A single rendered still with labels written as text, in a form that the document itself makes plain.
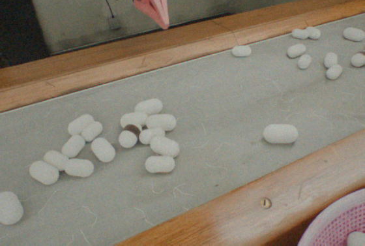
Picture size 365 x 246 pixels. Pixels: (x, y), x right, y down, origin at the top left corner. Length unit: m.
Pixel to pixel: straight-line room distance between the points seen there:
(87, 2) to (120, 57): 1.92
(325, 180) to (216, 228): 0.11
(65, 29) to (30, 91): 1.96
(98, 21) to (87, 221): 2.25
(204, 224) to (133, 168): 0.12
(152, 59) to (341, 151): 0.34
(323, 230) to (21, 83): 0.45
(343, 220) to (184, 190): 0.14
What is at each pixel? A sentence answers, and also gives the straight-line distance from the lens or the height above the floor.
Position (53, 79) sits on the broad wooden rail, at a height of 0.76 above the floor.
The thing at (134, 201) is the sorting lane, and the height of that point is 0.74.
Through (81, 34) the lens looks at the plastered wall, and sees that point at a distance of 2.49.
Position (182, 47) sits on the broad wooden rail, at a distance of 0.56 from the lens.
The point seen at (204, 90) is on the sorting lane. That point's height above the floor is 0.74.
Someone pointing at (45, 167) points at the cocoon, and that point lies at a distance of 0.35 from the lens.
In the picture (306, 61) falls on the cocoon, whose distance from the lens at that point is 0.53.
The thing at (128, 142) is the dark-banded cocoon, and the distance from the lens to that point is 0.35.
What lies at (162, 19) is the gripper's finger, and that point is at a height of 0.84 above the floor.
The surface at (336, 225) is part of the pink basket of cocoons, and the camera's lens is 0.29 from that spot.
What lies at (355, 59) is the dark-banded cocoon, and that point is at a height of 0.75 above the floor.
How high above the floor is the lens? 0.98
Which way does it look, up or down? 35 degrees down
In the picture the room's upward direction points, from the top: 4 degrees counter-clockwise
